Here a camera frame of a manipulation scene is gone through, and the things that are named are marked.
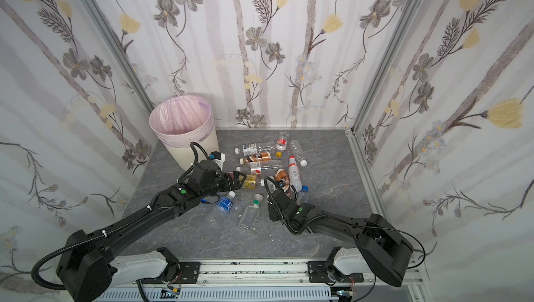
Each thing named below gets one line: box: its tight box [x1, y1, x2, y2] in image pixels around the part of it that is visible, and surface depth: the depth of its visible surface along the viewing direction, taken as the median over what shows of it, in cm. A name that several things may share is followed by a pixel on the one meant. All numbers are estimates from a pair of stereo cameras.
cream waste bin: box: [148, 94, 220, 171], surface depth 95 cm
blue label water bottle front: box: [206, 190, 237, 225], surface depth 87 cm
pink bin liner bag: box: [148, 94, 214, 148], surface depth 95 cm
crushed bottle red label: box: [275, 130, 290, 151], surface depth 110 cm
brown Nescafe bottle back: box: [239, 151, 272, 165], surface depth 104 cm
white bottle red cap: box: [287, 155, 303, 193], surface depth 98 cm
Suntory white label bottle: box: [235, 141, 275, 157], surface depth 107 cm
